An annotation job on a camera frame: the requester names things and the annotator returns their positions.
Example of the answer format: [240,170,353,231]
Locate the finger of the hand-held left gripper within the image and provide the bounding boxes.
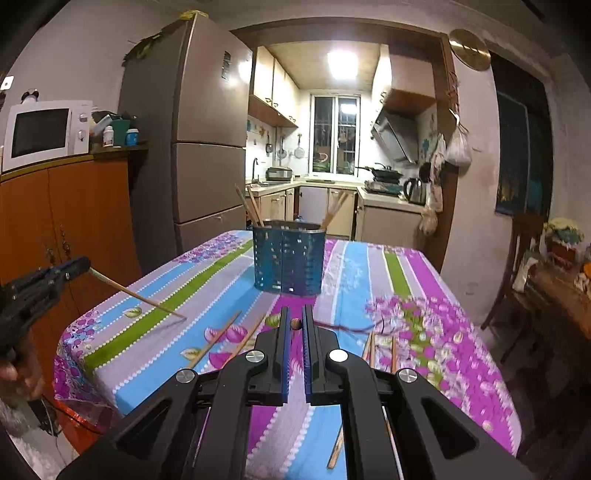
[44,257,92,289]

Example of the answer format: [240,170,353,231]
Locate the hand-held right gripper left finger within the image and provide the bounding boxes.
[55,311,293,480]

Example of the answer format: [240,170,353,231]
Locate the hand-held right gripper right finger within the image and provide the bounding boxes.
[302,311,536,480]

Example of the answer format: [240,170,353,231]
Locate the group of wooden chopsticks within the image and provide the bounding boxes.
[187,310,400,470]

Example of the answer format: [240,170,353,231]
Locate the green-tipped wooden chopstick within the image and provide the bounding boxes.
[89,268,187,320]

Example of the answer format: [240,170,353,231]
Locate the blue perforated utensil holder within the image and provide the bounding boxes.
[252,220,326,296]

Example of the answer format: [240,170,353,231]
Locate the person's left hand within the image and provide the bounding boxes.
[0,323,45,405]

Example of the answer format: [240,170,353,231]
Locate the orange wooden cabinet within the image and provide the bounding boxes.
[0,143,148,407]

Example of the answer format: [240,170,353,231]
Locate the floral striped tablecloth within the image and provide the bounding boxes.
[53,230,522,480]

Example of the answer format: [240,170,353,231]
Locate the white microwave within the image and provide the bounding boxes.
[2,100,93,174]

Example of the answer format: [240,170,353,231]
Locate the lower kitchen cabinets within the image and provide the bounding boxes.
[247,180,426,241]

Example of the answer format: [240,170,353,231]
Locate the kitchen cabinets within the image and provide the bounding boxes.
[248,46,300,127]
[247,180,426,241]

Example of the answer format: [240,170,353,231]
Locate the silver refrigerator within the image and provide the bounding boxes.
[117,11,254,259]

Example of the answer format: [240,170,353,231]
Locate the electric kettle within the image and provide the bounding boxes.
[403,176,428,205]

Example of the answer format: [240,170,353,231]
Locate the black wok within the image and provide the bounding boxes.
[355,164,403,182]

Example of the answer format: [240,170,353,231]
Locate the hanging cloth bags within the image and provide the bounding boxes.
[418,131,446,234]

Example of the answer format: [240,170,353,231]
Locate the wooden chair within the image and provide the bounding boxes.
[482,215,546,365]

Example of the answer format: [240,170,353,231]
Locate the kitchen window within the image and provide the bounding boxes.
[310,95,361,175]

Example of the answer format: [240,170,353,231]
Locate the range hood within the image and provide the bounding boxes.
[370,108,419,163]

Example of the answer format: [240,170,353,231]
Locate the white plastic bag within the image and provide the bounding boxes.
[445,129,472,167]

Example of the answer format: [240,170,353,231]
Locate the wooden side table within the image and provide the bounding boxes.
[522,263,591,416]

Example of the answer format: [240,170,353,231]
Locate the upper kitchen cabinets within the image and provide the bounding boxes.
[248,46,300,127]

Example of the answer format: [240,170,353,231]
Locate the ceiling light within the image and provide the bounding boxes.
[327,51,360,79]

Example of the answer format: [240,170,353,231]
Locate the small upper kitchen cabinet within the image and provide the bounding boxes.
[372,46,437,116]

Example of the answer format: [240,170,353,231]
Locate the gold wall clock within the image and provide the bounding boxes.
[449,28,491,71]

